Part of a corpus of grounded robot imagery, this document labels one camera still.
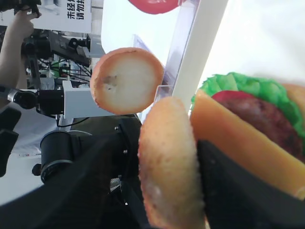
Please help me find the person's hand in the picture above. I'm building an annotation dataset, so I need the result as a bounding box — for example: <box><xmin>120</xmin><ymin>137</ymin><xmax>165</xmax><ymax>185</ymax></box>
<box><xmin>6</xmin><ymin>10</ymin><xmax>41</xmax><ymax>42</ymax></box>

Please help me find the sesame bun top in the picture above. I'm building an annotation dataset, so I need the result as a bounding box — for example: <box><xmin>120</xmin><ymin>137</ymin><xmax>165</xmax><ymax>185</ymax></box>
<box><xmin>138</xmin><ymin>97</ymin><xmax>205</xmax><ymax>229</ymax></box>

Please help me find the left long clear acrylic rail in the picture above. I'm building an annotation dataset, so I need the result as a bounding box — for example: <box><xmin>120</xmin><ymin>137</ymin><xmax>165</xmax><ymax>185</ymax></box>
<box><xmin>133</xmin><ymin>0</ymin><xmax>200</xmax><ymax>110</ymax></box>

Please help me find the green lettuce leaf on stack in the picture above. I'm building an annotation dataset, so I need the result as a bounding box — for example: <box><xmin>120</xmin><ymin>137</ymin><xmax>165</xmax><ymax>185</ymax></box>
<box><xmin>199</xmin><ymin>72</ymin><xmax>305</xmax><ymax>140</ymax></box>

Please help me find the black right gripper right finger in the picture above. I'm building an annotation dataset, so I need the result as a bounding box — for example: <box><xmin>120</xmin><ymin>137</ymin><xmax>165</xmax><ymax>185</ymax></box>
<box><xmin>197</xmin><ymin>140</ymin><xmax>305</xmax><ymax>229</ymax></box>

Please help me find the white sign with text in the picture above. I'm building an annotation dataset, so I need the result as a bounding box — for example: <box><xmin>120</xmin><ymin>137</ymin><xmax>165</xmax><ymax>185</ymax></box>
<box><xmin>33</xmin><ymin>0</ymin><xmax>92</xmax><ymax>33</ymax></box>

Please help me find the orange cheese slice on stack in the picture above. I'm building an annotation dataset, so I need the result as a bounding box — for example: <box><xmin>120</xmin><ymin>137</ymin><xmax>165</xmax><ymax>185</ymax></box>
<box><xmin>190</xmin><ymin>90</ymin><xmax>305</xmax><ymax>200</ymax></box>

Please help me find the standing red tomato slice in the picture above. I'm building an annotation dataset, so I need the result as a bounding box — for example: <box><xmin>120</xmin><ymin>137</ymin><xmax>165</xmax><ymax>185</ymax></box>
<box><xmin>129</xmin><ymin>0</ymin><xmax>185</xmax><ymax>15</ymax></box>

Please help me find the brown meat patty on stack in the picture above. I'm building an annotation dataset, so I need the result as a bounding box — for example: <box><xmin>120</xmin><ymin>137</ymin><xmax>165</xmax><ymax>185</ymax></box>
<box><xmin>218</xmin><ymin>97</ymin><xmax>305</xmax><ymax>162</ymax></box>

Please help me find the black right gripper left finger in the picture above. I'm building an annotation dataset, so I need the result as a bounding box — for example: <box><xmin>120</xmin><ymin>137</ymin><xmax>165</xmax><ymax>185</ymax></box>
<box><xmin>0</xmin><ymin>133</ymin><xmax>151</xmax><ymax>229</ymax></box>

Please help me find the standing cut bun half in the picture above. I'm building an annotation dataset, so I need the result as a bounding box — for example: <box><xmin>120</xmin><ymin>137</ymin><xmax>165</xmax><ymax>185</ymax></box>
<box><xmin>90</xmin><ymin>47</ymin><xmax>164</xmax><ymax>115</ymax></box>

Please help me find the person's forearm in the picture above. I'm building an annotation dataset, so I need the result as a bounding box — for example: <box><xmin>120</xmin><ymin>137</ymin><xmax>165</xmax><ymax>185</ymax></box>
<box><xmin>0</xmin><ymin>28</ymin><xmax>27</xmax><ymax>86</ymax></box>

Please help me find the bottom bun on tray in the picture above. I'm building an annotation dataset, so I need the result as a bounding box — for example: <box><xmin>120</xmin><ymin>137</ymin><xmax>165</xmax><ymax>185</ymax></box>
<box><xmin>283</xmin><ymin>83</ymin><xmax>305</xmax><ymax>119</ymax></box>

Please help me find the red tomato slice on stack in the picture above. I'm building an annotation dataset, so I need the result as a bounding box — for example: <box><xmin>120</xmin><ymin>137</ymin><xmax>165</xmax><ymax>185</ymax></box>
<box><xmin>212</xmin><ymin>90</ymin><xmax>255</xmax><ymax>102</ymax></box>

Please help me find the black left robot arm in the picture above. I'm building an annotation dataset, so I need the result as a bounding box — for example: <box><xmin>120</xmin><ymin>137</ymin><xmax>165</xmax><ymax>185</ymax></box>
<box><xmin>40</xmin><ymin>119</ymin><xmax>305</xmax><ymax>229</ymax></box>

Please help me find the white rectangular metal tray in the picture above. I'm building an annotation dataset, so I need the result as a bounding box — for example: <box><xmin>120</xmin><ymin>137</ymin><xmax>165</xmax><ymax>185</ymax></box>
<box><xmin>173</xmin><ymin>0</ymin><xmax>305</xmax><ymax>104</ymax></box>

